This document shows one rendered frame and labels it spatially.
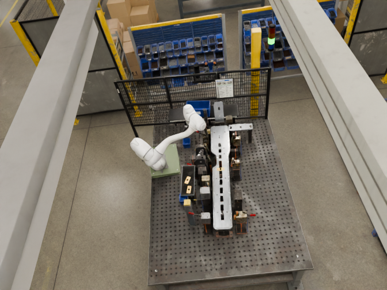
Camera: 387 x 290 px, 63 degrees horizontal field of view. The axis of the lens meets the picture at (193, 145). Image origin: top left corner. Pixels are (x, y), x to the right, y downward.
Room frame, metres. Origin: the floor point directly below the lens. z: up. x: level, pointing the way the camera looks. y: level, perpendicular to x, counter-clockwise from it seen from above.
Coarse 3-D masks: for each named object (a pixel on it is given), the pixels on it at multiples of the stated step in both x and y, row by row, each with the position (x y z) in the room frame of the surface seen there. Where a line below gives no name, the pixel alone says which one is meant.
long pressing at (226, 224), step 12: (216, 132) 2.58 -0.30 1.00; (228, 132) 2.55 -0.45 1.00; (216, 144) 2.39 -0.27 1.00; (228, 144) 2.36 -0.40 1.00; (216, 156) 2.22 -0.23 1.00; (228, 156) 2.19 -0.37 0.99; (216, 168) 2.05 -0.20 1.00; (228, 168) 2.02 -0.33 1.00; (216, 180) 1.90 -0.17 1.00; (228, 180) 1.87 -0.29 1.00; (216, 192) 1.75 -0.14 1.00; (228, 192) 1.72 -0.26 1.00; (216, 204) 1.61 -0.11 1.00; (228, 204) 1.58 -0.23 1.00; (216, 216) 1.47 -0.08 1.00; (228, 216) 1.45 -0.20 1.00; (216, 228) 1.35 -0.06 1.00; (228, 228) 1.33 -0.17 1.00
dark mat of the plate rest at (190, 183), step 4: (184, 168) 2.02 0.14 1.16; (188, 168) 2.01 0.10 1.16; (192, 168) 2.00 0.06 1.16; (184, 172) 1.97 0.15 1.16; (188, 172) 1.96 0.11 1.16; (192, 172) 1.95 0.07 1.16; (184, 176) 1.92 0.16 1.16; (188, 176) 1.91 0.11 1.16; (192, 176) 1.90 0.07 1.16; (184, 180) 1.87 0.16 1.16; (192, 180) 1.85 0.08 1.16; (184, 184) 1.82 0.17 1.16; (188, 184) 1.81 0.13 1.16; (192, 184) 1.80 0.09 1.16; (184, 188) 1.77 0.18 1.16; (192, 188) 1.75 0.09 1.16; (184, 192) 1.72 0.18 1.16; (188, 192) 1.71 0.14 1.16; (192, 192) 1.70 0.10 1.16
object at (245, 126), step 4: (236, 124) 2.65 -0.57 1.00; (240, 124) 2.63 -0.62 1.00; (244, 124) 2.62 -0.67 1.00; (248, 124) 2.61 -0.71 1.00; (232, 128) 2.60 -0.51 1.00; (236, 128) 2.58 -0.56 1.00; (240, 128) 2.57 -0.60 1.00; (244, 128) 2.56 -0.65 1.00; (248, 128) 2.54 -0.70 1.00; (252, 128) 2.53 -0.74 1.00
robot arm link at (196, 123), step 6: (192, 120) 2.04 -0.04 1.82; (198, 120) 2.01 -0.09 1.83; (192, 126) 2.00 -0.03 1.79; (198, 126) 1.97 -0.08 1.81; (204, 126) 1.97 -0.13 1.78; (186, 132) 1.99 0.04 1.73; (192, 132) 1.99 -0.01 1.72; (168, 138) 2.05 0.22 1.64; (174, 138) 2.01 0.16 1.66; (180, 138) 1.99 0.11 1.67; (162, 144) 2.02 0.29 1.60; (168, 144) 2.02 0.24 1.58; (156, 150) 1.99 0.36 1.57; (162, 150) 1.98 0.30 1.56
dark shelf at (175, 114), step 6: (180, 108) 3.10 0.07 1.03; (228, 108) 2.93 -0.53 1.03; (234, 108) 2.90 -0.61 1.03; (174, 114) 3.02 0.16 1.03; (180, 114) 3.00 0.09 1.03; (210, 114) 2.89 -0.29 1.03; (228, 114) 2.82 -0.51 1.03; (234, 114) 2.80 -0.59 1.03; (168, 120) 2.92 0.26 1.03; (174, 120) 2.91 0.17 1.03; (180, 120) 2.89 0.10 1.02
